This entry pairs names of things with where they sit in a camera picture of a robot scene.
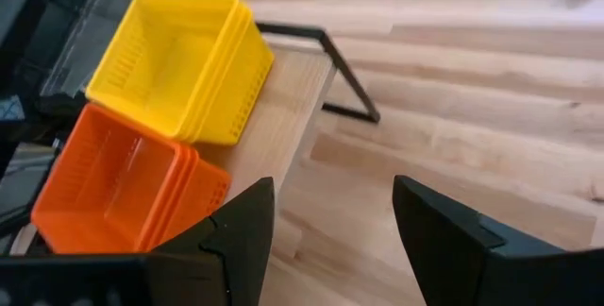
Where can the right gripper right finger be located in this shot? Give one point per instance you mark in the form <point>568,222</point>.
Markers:
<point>462,259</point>

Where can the black plastic basket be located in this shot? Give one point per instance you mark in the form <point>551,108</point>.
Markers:
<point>94,27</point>

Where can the wooden board tray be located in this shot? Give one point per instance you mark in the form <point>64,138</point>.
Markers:
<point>283,93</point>

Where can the yellow plastic basket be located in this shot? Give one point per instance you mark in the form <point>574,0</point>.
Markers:
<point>245,89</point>
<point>216,67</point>
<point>160,60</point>

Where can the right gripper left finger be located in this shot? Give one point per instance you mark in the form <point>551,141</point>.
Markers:
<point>240,249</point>

